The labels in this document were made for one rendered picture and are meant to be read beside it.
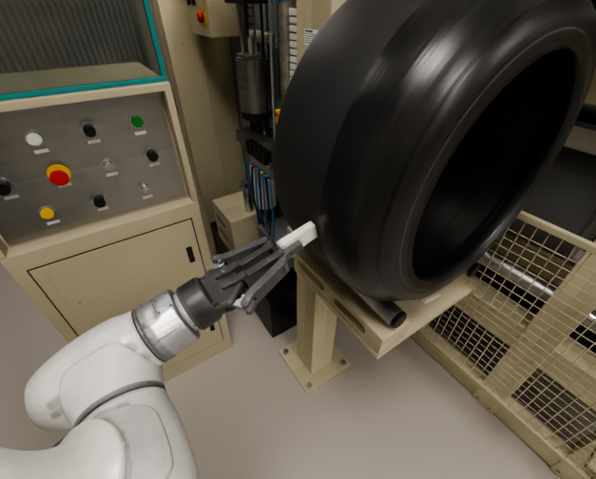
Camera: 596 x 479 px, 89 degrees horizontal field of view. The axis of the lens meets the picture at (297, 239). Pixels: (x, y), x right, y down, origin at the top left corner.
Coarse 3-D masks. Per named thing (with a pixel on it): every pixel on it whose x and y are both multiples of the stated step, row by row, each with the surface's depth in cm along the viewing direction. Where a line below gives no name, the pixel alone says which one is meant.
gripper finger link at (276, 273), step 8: (280, 264) 46; (272, 272) 45; (280, 272) 46; (264, 280) 45; (272, 280) 46; (256, 288) 44; (264, 288) 45; (272, 288) 46; (248, 296) 43; (256, 296) 44; (264, 296) 46; (240, 304) 43; (248, 304) 43; (256, 304) 45
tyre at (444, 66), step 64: (384, 0) 42; (448, 0) 35; (512, 0) 34; (576, 0) 38; (320, 64) 45; (384, 64) 37; (448, 64) 34; (512, 64) 36; (576, 64) 47; (320, 128) 44; (384, 128) 36; (448, 128) 36; (512, 128) 72; (320, 192) 46; (384, 192) 39; (448, 192) 86; (512, 192) 73; (320, 256) 59; (384, 256) 45; (448, 256) 78
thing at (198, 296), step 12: (204, 276) 48; (228, 276) 47; (180, 288) 44; (192, 288) 43; (204, 288) 45; (216, 288) 46; (240, 288) 45; (180, 300) 42; (192, 300) 42; (204, 300) 43; (216, 300) 44; (228, 300) 44; (192, 312) 42; (204, 312) 43; (216, 312) 44; (204, 324) 44
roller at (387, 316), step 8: (352, 288) 74; (360, 296) 72; (368, 304) 70; (376, 304) 68; (384, 304) 67; (392, 304) 67; (376, 312) 68; (384, 312) 66; (392, 312) 66; (400, 312) 65; (384, 320) 68; (392, 320) 65; (400, 320) 66
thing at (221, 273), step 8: (272, 240) 49; (264, 248) 49; (248, 256) 49; (256, 256) 48; (264, 256) 49; (232, 264) 48; (240, 264) 48; (248, 264) 48; (216, 272) 47; (224, 272) 47
